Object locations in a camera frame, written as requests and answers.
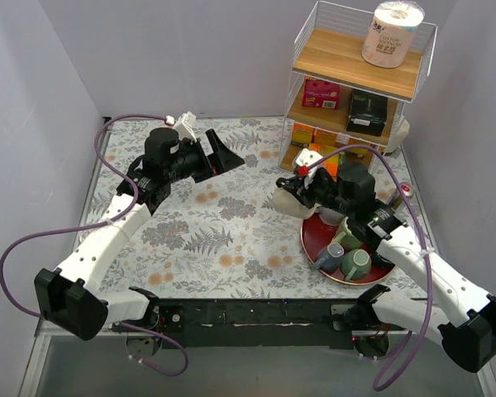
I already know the pink sponge box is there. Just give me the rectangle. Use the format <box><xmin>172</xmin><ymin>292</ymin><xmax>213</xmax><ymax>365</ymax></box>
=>
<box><xmin>302</xmin><ymin>77</ymin><xmax>341</xmax><ymax>110</ymax></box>

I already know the toilet paper roll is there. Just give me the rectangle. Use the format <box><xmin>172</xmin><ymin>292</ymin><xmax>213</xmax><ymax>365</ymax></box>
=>
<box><xmin>361</xmin><ymin>1</ymin><xmax>425</xmax><ymax>69</ymax></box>

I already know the light green mug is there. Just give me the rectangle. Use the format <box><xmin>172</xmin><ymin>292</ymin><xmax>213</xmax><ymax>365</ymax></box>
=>
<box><xmin>340</xmin><ymin>249</ymin><xmax>371</xmax><ymax>281</ymax></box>

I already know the pale green tall mug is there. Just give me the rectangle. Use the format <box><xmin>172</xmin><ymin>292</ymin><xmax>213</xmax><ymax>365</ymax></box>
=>
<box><xmin>331</xmin><ymin>217</ymin><xmax>363</xmax><ymax>251</ymax></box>

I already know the orange sponge box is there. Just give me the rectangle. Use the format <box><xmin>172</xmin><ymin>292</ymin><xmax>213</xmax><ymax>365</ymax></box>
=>
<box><xmin>312</xmin><ymin>129</ymin><xmax>337</xmax><ymax>147</ymax></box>
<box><xmin>346</xmin><ymin>138</ymin><xmax>372</xmax><ymax>159</ymax></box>

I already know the red white drink can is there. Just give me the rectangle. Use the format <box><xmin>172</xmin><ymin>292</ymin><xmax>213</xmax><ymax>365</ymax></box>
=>
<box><xmin>387</xmin><ymin>182</ymin><xmax>415</xmax><ymax>209</ymax></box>

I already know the white ribbed mug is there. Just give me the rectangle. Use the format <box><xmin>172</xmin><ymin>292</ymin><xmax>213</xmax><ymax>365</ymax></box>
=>
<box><xmin>319</xmin><ymin>208</ymin><xmax>345</xmax><ymax>226</ymax></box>

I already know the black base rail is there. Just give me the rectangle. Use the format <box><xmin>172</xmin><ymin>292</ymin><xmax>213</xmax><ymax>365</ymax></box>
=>
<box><xmin>153</xmin><ymin>299</ymin><xmax>401</xmax><ymax>349</ymax></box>

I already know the orange yellow sponge pack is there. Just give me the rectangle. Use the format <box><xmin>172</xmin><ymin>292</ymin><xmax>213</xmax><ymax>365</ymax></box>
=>
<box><xmin>291</xmin><ymin>122</ymin><xmax>315</xmax><ymax>148</ymax></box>

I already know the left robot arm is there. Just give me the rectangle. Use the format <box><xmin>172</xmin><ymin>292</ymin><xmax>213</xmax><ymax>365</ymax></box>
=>
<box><xmin>34</xmin><ymin>127</ymin><xmax>245</xmax><ymax>341</ymax></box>

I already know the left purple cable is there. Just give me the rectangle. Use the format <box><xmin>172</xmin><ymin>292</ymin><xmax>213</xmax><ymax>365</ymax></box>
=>
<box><xmin>0</xmin><ymin>113</ymin><xmax>190</xmax><ymax>377</ymax></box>

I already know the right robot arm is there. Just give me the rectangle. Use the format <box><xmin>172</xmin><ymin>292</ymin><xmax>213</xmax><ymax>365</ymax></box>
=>
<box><xmin>274</xmin><ymin>163</ymin><xmax>496</xmax><ymax>373</ymax></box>

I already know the orange sponge box middle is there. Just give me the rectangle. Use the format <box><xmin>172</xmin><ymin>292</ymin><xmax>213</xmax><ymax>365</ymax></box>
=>
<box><xmin>312</xmin><ymin>129</ymin><xmax>337</xmax><ymax>147</ymax></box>

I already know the red round tray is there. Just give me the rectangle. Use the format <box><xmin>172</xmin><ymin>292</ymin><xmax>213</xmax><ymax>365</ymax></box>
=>
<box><xmin>300</xmin><ymin>214</ymin><xmax>396</xmax><ymax>286</ymax></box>

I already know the white wire wooden shelf rack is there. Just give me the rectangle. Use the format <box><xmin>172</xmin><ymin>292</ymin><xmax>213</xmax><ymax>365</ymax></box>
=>
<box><xmin>279</xmin><ymin>1</ymin><xmax>437</xmax><ymax>171</ymax></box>

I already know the blue grey mug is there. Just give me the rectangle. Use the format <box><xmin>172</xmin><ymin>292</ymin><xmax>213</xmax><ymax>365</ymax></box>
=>
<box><xmin>312</xmin><ymin>242</ymin><xmax>345</xmax><ymax>274</ymax></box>

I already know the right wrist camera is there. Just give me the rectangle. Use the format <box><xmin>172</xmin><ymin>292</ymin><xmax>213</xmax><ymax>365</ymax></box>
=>
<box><xmin>293</xmin><ymin>148</ymin><xmax>322</xmax><ymax>188</ymax></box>

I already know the black box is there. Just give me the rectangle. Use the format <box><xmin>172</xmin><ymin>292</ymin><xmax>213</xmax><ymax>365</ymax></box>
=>
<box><xmin>346</xmin><ymin>88</ymin><xmax>388</xmax><ymax>136</ymax></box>

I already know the floral table mat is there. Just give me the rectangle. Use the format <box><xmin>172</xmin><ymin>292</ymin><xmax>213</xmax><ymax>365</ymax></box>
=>
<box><xmin>64</xmin><ymin>117</ymin><xmax>435</xmax><ymax>300</ymax></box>

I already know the orange sponge box right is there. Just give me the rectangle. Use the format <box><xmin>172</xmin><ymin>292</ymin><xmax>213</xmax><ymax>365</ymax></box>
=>
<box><xmin>346</xmin><ymin>138</ymin><xmax>372</xmax><ymax>159</ymax></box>

